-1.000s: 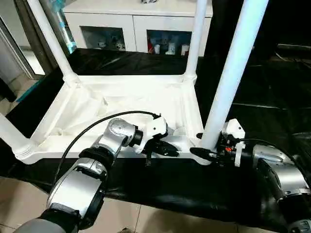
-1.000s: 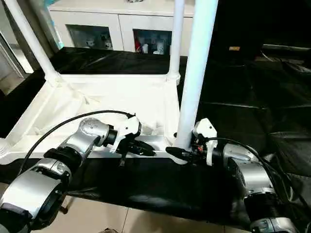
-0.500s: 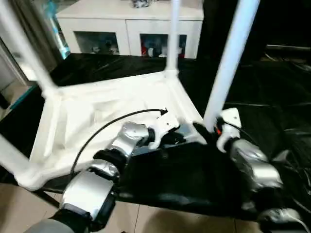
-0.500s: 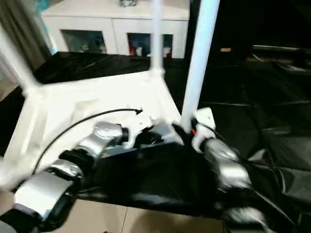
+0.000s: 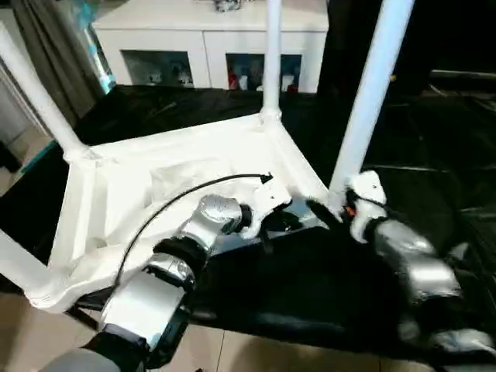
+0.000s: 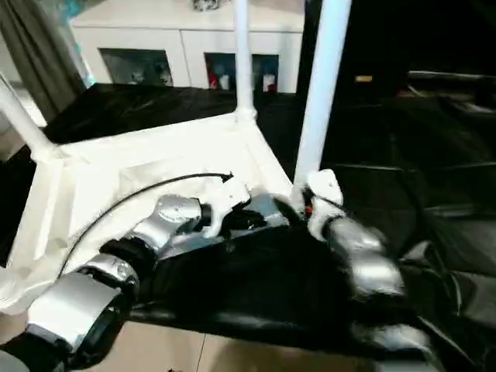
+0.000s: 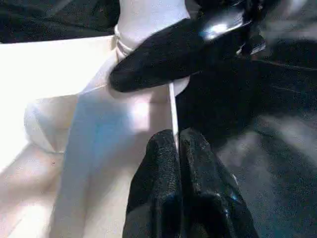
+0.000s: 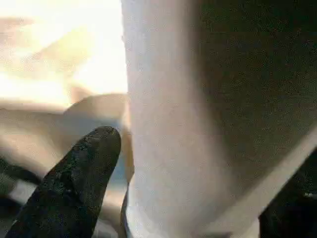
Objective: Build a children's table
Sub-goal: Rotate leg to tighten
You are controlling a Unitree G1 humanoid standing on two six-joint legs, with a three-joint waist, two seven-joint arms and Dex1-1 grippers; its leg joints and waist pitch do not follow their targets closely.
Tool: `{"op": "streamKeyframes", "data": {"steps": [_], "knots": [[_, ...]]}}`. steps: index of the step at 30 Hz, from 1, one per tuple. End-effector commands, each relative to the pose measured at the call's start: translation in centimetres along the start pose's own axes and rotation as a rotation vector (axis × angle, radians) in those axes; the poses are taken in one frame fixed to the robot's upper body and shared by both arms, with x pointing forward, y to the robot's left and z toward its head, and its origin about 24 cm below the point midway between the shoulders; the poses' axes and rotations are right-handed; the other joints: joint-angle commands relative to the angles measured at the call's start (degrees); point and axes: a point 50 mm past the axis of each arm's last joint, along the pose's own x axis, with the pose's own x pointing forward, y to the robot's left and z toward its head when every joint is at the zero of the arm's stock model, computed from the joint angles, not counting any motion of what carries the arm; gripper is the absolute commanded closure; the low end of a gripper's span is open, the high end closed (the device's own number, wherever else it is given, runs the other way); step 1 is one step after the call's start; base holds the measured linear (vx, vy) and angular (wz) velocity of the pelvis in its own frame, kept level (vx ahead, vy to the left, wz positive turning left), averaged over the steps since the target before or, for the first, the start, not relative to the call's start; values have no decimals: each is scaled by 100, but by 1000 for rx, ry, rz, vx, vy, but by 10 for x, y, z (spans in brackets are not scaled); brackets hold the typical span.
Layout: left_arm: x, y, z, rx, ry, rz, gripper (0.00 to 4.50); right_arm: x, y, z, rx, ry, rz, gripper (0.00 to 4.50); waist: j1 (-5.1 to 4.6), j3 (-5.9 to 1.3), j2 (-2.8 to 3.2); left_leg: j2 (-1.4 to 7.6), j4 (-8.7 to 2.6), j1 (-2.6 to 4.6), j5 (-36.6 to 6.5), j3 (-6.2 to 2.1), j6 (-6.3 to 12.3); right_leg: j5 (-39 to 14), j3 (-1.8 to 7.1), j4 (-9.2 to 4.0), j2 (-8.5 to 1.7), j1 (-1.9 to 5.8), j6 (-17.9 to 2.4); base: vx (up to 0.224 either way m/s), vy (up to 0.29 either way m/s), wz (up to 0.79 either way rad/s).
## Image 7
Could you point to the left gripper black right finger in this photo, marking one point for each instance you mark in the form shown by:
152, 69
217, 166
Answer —
208, 196

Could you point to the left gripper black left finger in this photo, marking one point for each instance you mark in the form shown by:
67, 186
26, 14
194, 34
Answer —
158, 188

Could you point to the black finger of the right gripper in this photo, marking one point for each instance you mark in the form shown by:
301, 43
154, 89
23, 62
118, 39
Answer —
173, 57

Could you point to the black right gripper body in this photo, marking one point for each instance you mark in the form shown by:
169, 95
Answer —
252, 24

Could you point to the white plastic table leg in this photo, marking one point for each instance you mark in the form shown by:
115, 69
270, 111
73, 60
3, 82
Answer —
148, 19

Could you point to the white plastic table top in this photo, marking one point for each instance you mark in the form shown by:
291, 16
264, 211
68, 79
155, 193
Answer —
86, 124

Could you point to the black mat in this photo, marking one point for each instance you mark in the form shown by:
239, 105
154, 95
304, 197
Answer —
272, 161

